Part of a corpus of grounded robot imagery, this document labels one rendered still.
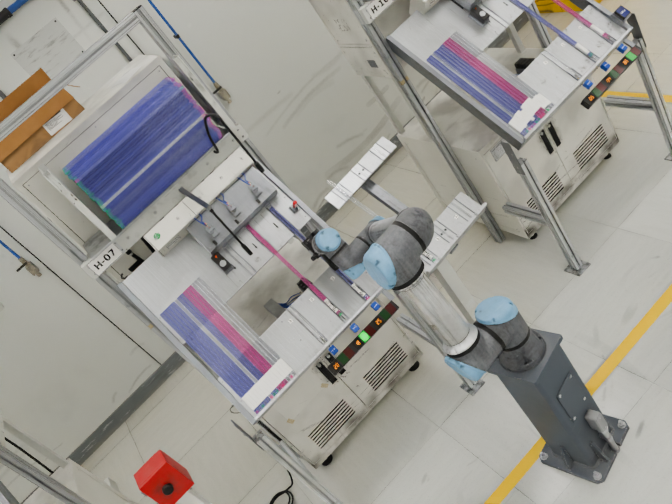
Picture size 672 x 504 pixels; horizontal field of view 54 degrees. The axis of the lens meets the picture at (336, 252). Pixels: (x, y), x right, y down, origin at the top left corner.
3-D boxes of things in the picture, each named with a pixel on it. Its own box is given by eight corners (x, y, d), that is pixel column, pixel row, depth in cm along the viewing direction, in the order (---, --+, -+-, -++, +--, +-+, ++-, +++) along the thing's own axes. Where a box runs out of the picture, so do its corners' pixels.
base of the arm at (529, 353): (554, 337, 205) (542, 317, 200) (532, 377, 200) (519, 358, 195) (513, 329, 217) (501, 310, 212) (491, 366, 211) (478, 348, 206)
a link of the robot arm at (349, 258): (379, 255, 216) (354, 232, 215) (356, 280, 213) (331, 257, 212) (372, 258, 223) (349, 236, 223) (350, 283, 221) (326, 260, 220)
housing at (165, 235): (259, 174, 262) (254, 159, 248) (167, 261, 253) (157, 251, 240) (245, 160, 264) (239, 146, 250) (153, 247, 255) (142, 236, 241)
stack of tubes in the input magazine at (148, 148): (225, 135, 246) (177, 76, 232) (121, 230, 237) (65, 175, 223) (214, 131, 257) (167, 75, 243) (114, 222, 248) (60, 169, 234)
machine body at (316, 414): (430, 361, 306) (359, 274, 275) (324, 477, 294) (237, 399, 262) (358, 314, 361) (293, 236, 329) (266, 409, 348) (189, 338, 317)
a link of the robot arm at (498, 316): (536, 324, 200) (518, 296, 193) (510, 358, 197) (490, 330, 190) (507, 313, 210) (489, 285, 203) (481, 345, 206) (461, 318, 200)
